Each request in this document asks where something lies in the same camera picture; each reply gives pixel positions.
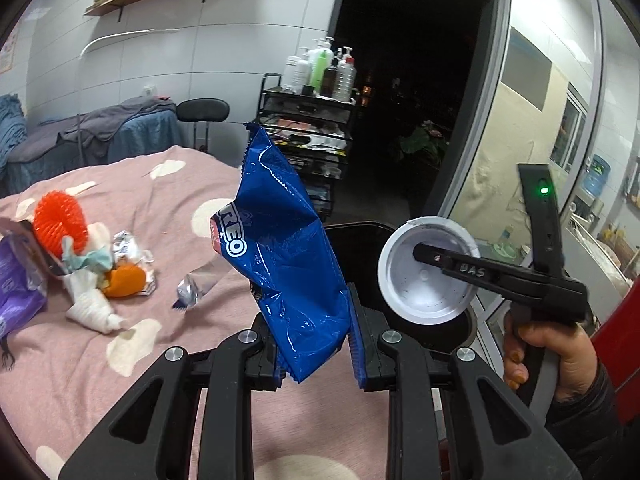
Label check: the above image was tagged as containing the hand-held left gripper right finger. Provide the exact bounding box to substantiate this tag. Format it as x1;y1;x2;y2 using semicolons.
347;282;583;480

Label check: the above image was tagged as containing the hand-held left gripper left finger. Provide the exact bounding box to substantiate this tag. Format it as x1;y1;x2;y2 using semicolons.
59;312;286;480

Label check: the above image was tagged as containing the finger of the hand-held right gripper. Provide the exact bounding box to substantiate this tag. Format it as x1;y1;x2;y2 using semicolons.
413;243;507;289

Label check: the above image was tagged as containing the white plastic lid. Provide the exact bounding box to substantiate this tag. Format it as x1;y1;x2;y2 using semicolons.
377;216;482;325

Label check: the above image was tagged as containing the black trash bin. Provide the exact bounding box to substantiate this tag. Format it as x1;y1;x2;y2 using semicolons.
322;220;482;358

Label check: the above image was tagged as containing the blue snack wrapper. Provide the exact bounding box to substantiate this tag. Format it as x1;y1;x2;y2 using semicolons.
209;122;353;385

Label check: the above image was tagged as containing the teal disposable cloth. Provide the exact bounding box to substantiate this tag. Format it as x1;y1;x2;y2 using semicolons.
61;236;115;275

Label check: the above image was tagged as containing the person's right forearm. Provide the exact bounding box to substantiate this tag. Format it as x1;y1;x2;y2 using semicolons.
544;365;623;473

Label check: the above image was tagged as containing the person's right hand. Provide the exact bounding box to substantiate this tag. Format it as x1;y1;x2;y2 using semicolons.
502;312;602;404

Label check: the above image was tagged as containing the red object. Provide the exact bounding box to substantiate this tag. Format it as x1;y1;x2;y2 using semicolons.
590;280;640;427

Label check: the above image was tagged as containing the small silver wrapper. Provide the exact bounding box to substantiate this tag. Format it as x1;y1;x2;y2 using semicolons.
171;261;222;312

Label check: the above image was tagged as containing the blue water jug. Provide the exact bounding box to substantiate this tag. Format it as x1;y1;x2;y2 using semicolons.
582;154;612;197

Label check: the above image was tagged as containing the potted plant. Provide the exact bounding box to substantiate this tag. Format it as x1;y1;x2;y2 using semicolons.
399;120;452;167

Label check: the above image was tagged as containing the orange peel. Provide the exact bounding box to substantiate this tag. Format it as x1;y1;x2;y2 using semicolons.
101;263;147;299

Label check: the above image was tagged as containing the pink spotted blanket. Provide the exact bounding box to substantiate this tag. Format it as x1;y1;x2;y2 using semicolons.
0;145;397;480

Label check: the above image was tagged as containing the silver foil wrapper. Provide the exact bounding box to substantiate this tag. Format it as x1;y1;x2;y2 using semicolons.
112;230;157;295

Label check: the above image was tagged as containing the crumpled white tissue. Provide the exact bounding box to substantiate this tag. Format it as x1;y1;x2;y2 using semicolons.
64;271;124;334

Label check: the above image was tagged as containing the black mesh cart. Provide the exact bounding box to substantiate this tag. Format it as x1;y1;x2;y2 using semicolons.
259;73;359;222

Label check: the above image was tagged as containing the brown bottle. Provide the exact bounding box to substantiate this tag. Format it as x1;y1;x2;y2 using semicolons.
322;58;341;99

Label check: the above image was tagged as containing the green bottle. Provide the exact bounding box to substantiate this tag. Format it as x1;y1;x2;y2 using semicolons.
307;48;335;96

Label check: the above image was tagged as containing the white pump bottle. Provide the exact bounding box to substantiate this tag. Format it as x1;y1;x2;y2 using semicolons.
299;46;314;94

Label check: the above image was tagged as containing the orange spiky ball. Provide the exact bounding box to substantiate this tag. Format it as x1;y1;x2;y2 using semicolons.
33;190;90;262

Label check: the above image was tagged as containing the massage bed with blue cover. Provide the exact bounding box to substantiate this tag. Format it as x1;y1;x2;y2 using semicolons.
0;95;187;197

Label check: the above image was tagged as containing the purple packet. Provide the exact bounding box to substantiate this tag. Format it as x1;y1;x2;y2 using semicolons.
0;234;49;339

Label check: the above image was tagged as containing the black stool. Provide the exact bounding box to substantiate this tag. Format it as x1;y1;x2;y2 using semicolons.
175;98;231;154

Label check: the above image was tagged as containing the grey blanket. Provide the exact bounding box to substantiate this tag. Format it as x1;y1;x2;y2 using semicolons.
24;96;179;150

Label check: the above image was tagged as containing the white curved rod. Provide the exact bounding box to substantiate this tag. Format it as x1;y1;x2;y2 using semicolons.
79;27;179;59

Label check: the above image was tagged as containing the wall poster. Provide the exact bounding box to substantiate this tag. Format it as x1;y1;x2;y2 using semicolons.
0;29;19;74

